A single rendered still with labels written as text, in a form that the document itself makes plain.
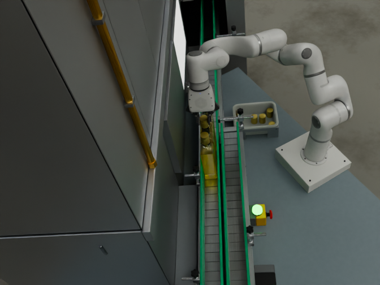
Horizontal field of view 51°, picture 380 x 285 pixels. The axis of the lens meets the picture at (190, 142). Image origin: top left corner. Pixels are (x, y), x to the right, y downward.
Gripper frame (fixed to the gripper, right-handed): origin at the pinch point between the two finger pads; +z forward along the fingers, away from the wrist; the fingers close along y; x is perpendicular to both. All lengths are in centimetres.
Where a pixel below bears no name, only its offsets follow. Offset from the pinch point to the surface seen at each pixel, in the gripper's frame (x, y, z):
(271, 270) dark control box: -39, 23, 47
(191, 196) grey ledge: -8.9, -8.7, 34.1
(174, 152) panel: -9.4, -12.4, 9.1
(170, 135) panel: -12.2, -12.0, -1.7
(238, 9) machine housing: 106, 17, -7
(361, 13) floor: 248, 131, 57
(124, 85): -50, -12, -44
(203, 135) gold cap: -5.5, -0.2, 4.1
